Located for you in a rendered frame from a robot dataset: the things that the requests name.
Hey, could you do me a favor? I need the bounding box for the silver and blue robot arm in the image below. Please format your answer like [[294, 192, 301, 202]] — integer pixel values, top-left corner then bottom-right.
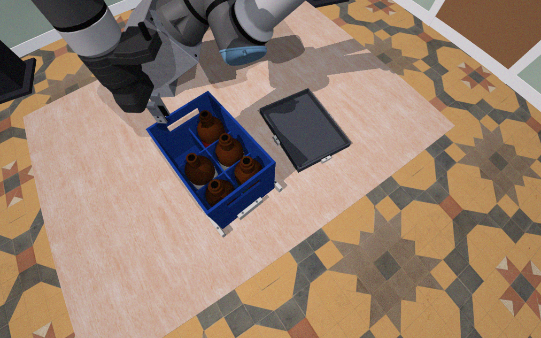
[[31, 0, 306, 66]]

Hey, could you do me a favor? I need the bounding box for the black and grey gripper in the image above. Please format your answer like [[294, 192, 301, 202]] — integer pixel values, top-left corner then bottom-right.
[[56, 6, 170, 123]]

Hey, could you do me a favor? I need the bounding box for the brown glass bottle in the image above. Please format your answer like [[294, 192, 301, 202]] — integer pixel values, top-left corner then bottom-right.
[[185, 153, 218, 190], [205, 179, 235, 207], [197, 110, 225, 148], [234, 156, 263, 193], [215, 133, 244, 171]]

